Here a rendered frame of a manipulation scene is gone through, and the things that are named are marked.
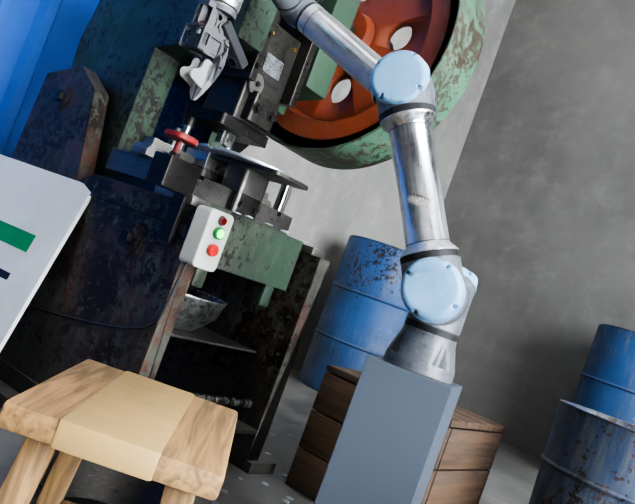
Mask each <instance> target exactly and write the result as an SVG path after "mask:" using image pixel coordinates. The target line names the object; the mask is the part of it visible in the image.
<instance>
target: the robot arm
mask: <svg viewBox="0 0 635 504"><path fill-rule="evenodd" d="M271 1H272V2H273V4H274V5H275V6H276V8H277V9H278V11H279V12H280V13H281V15H282V17H283V19H284V20H285V21H286V22H287V23H288V24H289V25H290V26H292V27H293V28H297V29H298V30H299V31H300V32H301V33H302V34H304V35H305V36H306V37H307V38H308V39H309V40H310V41H311V42H313V43H314V44H315V45H316V46H317V47H318V48H319V49H321V50H322V51H323V52H324V53H325V54H326V55H327V56H329V57H330V58H331V59H332V60H333V61H334V62H335V63H337V64H338V65H339V66H340V67H341V68H342V69H343V70H344V71H346V72H347V73H348V74H349V75H350V76H351V77H352V78H354V79H355V80H356V81H357V82H358V83H359V84H360V85H362V86H363V87H364V88H365V89H366V90H367V91H368V92H370V93H371V94H372V101H373V102H374V103H375V104H376V105H377V110H378V116H379V123H380V127H381V128H382V129H383V130H384V131H386V132H387V133H388V134H389V139H390V145H391V152H392V159H393V165H394V172H395V179H396V185H397V192H398V199H399V205H400V212H401V219H402V225H403V232H404V239H405V246H406V248H405V251H404V252H403V253H402V255H401V256H400V265H401V272H402V280H401V297H402V300H403V302H404V305H405V306H406V308H407V309H408V314H407V317H406V320H405V323H404V325H403V327H402V329H401V330H400V332H399V333H398V334H397V336H396V337H395V338H394V339H393V341H392V342H391V343H390V345H389V346H388V347H387V349H386V351H385V354H384V356H383V359H384V360H386V361H388V362H390V363H392V364H395V365H397V366H399V367H402V368H404V369H407V370H409V371H412V372H414V373H417V374H419V375H422V376H425V377H428V378H431V379H434V380H437V381H440V382H443V383H447V384H452V381H453V378H454V375H455V348H456V344H457V341H458V338H459V336H460V333H461V330H462V327H463V324H464V322H465V319H466V316H467V313H468V310H469V307H470V305H471V302H472V299H473V296H474V295H475V293H476V290H477V288H476V287H477V284H478V279H477V277H476V276H475V274H473V273H472V272H471V271H468V270H467V269H466V268H464V267H462V263H461V257H460V251H459V248H458V247H456V246H455V245H454V244H452V243H451V242H450V240H449V233H448V227H447V221H446V215H445V208H444V202H443V196H442V190H441V184H440V177H439V171H438V165H437V159H436V153H435V146H434V140H433V134H432V128H431V126H432V124H433V123H434V122H435V120H436V119H437V110H436V104H437V94H436V90H435V87H434V85H433V82H432V79H431V76H430V69H429V67H428V65H427V63H426V62H425V61H424V60H423V59H422V57H420V56H419V55H418V54H416V53H414V52H411V51H407V50H398V51H394V52H391V53H388V54H386V55H385V56H383V57H380V56H379V55H378V54H377V53H376V52H375V51H373V50H372V49H371V48H370V47H369V46H367V45H366V44H365V43H364V42H363V41H362V40H360V39H359V38H358V37H357V36H356V35H354V34H353V33H352V32H351V31H350V30H349V29H347V28H346V27H345V26H344V25H343V24H342V23H340V22H339V21H338V20H337V19H336V18H334V17H333V16H332V15H331V14H330V13H329V12H327V11H326V10H325V9H324V8H323V7H321V6H320V5H319V4H318V3H317V2H316V1H314V0H271ZM242 3H243V0H199V3H198V6H197V8H196V11H195V14H194V16H193V19H192V21H191V23H186V24H185V27H184V29H183V32H182V35H181V37H180V40H179V43H178V45H179V46H181V47H183V48H184V49H187V51H188V52H190V53H191V54H194V55H196V56H195V58H194V59H193V60H192V62H191V65H190V66H189V67H181V69H180V76H181V77H182V78H183V79H184V80H185V81H186V82H187V83H188V84H189V86H190V99H191V100H194V101H195V100H197V99H198V98H199V97H200V96H201V95H202V94H203V93H204V92H205V91H206V90H207V89H208V88H209V87H210V86H211V84H212V83H214V82H215V80H216V79H217V77H218V76H219V75H220V73H221V71H222V70H223V68H224V65H225V62H226V60H227V63H228V65H229V67H230V68H236V69H244V68H245V67H246V66H247V65H248V61H247V59H246V56H245V54H244V52H243V49H242V47H241V44H240V42H239V40H238V37H237V35H236V33H235V30H234V28H233V25H232V23H231V22H234V21H235V19H236V16H237V14H238V13H239V11H240V8H241V5H242ZM185 30H186V31H187V32H186V35H185V38H184V40H183V41H182V38H183V36H184V33H185Z"/></svg>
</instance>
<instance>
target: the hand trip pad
mask: <svg viewBox="0 0 635 504"><path fill-rule="evenodd" d="M164 135H166V136H167V137H169V138H171V139H173V140H175V141H176V142H175V145H174V147H173V150H172V151H174V152H177V153H179V152H180V149H181V147H182V144H187V145H191V146H197V144H198V140H197V139H196V138H194V137H192V136H190V135H188V134H186V133H184V132H181V131H176V130H172V129H168V128H166V129H165V131H164Z"/></svg>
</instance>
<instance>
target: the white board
mask: <svg viewBox="0 0 635 504"><path fill-rule="evenodd" d="M90 193H91V192H90V191H89V190H88V188H87V187H86V186H85V185H84V184H83V183H81V182H79V181H76V180H73V179H70V178H67V177H64V176H61V175H58V174H55V173H53V172H50V171H47V170H44V169H41V168H38V167H35V166H32V165H30V164H27V163H24V162H21V161H18V160H15V159H12V158H9V157H7V156H4V155H1V154H0V352H1V350H2V349H3V347H4V345H5V344H6V342H7V340H8V339H9V337H10V335H11V333H12V332H13V330H14V328H15V327H16V325H17V323H18V322H19V320H20V318H21V317H22V315H23V313H24V311H25V310H26V308H27V306H28V305H29V303H30V301H31V300H32V298H33V296H34V295H35V293H36V291H37V289H38V288H39V286H40V284H41V283H42V281H43V279H44V278H45V276H46V274H47V273H48V271H49V269H50V268H51V266H52V264H53V262H54V261H55V259H56V257H57V256H58V254H59V252H60V251H61V249H62V247H63V246H64V244H65V242H66V240H67V239H68V237H69V235H70V234H71V232H72V230H73V229H74V227H75V225H76V224H77V222H78V220H79V218H80V217H81V215H82V213H83V212H84V210H85V208H86V207H87V205H88V203H89V201H90V198H91V196H90Z"/></svg>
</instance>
